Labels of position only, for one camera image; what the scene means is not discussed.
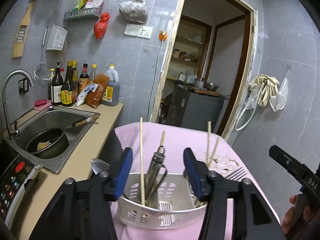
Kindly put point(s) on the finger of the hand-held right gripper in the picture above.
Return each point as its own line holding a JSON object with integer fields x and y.
{"x": 285, "y": 161}

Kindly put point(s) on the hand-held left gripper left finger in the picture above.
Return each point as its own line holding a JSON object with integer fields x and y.
{"x": 123, "y": 172}

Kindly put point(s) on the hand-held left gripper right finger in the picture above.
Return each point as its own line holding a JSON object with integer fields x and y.
{"x": 193, "y": 175}

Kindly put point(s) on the metal spoon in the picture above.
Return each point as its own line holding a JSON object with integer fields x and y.
{"x": 100, "y": 166}

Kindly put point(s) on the metal peeler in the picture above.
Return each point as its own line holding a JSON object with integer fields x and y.
{"x": 158, "y": 158}

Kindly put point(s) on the metal fork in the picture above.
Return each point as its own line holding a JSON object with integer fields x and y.
{"x": 236, "y": 173}

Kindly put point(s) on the white utensil holder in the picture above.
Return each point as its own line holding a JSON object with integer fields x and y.
{"x": 160, "y": 220}

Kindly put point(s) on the person's right hand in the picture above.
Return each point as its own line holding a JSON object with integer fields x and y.
{"x": 291, "y": 212}

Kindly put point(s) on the pink floral tablecloth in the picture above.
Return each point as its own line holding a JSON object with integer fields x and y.
{"x": 175, "y": 135}

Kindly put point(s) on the beige kitchen counter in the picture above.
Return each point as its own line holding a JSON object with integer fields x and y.
{"x": 75, "y": 165}

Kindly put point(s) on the grey cabinet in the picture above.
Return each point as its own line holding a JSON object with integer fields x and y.
{"x": 195, "y": 110}

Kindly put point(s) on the clear plastic bag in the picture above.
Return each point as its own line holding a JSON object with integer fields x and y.
{"x": 250, "y": 101}

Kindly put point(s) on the cream rubber gloves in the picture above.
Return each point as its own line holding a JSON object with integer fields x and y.
{"x": 263, "y": 90}

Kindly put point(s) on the wooden board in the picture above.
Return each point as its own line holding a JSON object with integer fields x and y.
{"x": 207, "y": 92}

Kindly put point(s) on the orange spice bag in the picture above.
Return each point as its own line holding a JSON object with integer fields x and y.
{"x": 98, "y": 92}

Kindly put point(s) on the white blue packet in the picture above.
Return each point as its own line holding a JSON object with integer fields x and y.
{"x": 83, "y": 95}

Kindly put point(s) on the metal bowl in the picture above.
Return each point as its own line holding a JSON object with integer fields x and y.
{"x": 211, "y": 87}

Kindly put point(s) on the small metal pot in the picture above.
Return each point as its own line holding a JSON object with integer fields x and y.
{"x": 199, "y": 83}

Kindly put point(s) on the sauce bottle yellow label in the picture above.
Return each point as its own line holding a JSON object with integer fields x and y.
{"x": 67, "y": 92}

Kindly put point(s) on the dark bottle red cap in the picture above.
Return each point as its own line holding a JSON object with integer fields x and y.
{"x": 84, "y": 80}

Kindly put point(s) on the steel sink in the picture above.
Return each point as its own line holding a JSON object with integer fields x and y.
{"x": 37, "y": 120}

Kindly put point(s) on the tall dark sauce bottle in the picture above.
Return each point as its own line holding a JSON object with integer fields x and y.
{"x": 75, "y": 82}

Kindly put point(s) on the clear bottle yellow cap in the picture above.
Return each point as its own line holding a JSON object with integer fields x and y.
{"x": 93, "y": 73}

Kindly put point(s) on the pink soap dish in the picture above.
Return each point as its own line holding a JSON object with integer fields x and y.
{"x": 42, "y": 105}

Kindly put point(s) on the dark pump bottle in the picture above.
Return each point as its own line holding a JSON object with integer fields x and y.
{"x": 56, "y": 90}

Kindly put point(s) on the metal strainer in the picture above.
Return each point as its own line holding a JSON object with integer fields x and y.
{"x": 42, "y": 75}

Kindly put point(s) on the wooden shelf unit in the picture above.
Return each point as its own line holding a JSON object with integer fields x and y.
{"x": 190, "y": 42}

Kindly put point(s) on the steel faucet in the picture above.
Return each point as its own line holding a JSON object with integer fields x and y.
{"x": 7, "y": 100}

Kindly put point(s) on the orange plug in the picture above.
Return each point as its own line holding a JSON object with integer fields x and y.
{"x": 163, "y": 35}

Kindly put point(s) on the red plastic bag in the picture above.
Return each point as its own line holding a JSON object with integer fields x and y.
{"x": 101, "y": 26}

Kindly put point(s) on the clear bag of dried goods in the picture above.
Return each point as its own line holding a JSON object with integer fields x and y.
{"x": 133, "y": 8}

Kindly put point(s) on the wooden grater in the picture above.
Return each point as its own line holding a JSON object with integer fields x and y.
{"x": 22, "y": 35}

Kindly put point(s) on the red white snack packet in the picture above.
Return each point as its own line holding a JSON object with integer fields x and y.
{"x": 95, "y": 2}

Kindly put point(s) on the yellow green snack packet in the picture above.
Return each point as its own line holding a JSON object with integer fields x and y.
{"x": 81, "y": 2}

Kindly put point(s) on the white door frame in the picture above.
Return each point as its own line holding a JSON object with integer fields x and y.
{"x": 172, "y": 55}

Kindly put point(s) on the black wall holder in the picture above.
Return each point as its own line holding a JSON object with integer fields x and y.
{"x": 23, "y": 86}

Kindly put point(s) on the white wall socket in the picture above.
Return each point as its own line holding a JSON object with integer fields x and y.
{"x": 145, "y": 32}

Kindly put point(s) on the white wall switch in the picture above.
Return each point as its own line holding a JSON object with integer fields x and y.
{"x": 131, "y": 30}

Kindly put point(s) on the white wall box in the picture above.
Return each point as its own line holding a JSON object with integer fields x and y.
{"x": 56, "y": 37}

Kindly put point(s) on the metal wall shelf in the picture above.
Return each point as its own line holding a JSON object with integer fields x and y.
{"x": 82, "y": 13}

